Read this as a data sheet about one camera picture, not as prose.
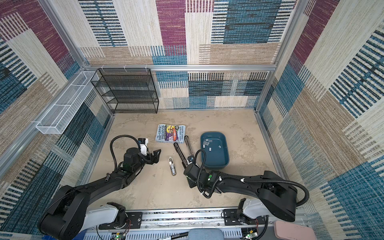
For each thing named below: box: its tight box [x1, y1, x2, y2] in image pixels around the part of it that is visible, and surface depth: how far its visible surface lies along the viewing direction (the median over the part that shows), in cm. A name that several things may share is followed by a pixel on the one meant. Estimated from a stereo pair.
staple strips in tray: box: [203, 139, 222, 152], surface depth 104 cm
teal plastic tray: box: [200, 132, 230, 169], surface depth 101 cm
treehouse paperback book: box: [155, 124, 186, 144], surface depth 107 cm
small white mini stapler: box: [168, 156, 177, 176], surface depth 91 cm
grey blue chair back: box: [188, 228, 225, 240], surface depth 69 cm
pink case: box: [273, 220, 317, 240], surface depth 71 cm
